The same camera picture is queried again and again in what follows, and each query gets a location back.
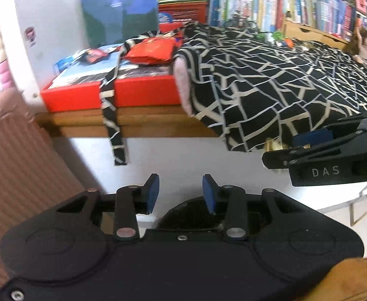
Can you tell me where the small dark red wrapper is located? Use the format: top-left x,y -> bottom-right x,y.
79,47 -> 111,65

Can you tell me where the red cardboard box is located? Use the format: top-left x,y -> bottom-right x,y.
39,42 -> 183,113

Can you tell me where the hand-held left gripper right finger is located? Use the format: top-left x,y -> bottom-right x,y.
202,174 -> 316,243

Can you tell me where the green toy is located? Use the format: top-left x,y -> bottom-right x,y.
269,30 -> 286,44

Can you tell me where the black trash bin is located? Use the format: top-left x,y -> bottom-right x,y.
157,196 -> 272,232

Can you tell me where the black and white fabric strap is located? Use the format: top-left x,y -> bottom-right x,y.
99,29 -> 184,166

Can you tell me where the photo magazine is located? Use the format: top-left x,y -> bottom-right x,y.
51,44 -> 175,86

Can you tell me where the black bicycle model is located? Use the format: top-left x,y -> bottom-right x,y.
230,12 -> 260,32

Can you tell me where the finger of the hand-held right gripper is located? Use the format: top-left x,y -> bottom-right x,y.
261,131 -> 367,170
292,107 -> 367,148

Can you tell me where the yellow wrapper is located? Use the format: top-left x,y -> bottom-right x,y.
265,137 -> 286,174

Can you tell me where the blue booklet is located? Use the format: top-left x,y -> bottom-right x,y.
54,48 -> 87,73

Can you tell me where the large blue picture book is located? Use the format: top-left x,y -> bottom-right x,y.
78,0 -> 160,48

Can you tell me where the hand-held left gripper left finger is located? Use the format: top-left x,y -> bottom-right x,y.
56,173 -> 161,243

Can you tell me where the row of colourful books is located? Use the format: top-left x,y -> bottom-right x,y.
208,0 -> 367,43

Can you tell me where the brown haired doll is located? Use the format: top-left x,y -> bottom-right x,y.
347,26 -> 367,67

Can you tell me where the red snack bag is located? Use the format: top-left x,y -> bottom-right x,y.
121,36 -> 177,66

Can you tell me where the pink pillow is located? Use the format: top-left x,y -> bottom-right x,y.
172,56 -> 197,117

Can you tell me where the black and white patterned blanket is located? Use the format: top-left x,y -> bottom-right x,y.
174,23 -> 367,153

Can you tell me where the wooden drawer organizer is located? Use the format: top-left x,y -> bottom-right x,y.
282,18 -> 351,43

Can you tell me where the pink ribbed suitcase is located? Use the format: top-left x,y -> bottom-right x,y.
0,87 -> 109,293

